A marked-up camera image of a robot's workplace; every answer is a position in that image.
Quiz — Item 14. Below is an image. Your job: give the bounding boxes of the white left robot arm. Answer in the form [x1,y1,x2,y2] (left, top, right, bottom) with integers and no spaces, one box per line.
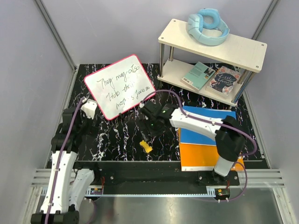
[30,104,101,224]

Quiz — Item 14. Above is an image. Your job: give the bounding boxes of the black marble pattern mat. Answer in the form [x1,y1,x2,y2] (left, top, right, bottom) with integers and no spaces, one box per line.
[46,63,268,162]

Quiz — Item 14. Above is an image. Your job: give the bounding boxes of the Little Women book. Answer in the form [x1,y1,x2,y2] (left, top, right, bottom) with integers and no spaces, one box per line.
[206,66,241,98]

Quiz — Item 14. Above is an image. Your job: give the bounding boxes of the teal paperback book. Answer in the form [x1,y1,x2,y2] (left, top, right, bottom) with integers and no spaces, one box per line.
[180,62,215,91]

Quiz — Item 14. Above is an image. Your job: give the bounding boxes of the white two-tier shelf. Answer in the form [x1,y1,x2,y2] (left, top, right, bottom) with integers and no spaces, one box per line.
[157,19,267,106]

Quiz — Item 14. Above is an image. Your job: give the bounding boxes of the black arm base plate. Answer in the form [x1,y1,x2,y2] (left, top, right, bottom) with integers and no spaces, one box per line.
[74,161,240,196]

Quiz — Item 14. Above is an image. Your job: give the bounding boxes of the light blue headphones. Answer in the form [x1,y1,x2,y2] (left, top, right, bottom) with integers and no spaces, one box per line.
[186,8,230,46]

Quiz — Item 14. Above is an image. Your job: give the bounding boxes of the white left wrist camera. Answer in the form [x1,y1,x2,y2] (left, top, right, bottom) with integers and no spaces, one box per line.
[80,98,98,119]

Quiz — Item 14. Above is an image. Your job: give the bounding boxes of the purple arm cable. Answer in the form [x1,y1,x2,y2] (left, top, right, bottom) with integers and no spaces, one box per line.
[140,90,258,203]
[44,98,98,224]

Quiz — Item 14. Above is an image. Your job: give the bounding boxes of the yellow whiteboard eraser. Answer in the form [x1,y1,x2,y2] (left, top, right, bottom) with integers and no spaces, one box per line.
[140,140,153,154]

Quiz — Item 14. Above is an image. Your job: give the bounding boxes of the orange notebook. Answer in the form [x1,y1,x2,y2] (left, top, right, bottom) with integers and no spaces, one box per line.
[178,127,245,172]

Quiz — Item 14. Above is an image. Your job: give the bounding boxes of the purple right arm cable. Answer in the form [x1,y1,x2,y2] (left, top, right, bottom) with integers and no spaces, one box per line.
[140,90,258,203]

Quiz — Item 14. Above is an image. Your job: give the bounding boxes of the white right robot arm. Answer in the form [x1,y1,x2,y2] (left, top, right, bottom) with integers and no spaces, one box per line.
[138,101,246,185]

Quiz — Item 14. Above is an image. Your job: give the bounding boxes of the blue notebook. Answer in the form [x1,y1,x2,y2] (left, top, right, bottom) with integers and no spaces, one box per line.
[180,106,236,146]

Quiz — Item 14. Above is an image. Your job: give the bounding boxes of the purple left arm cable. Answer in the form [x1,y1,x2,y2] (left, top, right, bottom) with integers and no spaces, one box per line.
[44,98,98,224]

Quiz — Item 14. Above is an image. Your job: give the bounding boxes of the pink framed whiteboard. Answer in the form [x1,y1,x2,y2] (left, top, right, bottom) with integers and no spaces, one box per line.
[84,54,156,120]

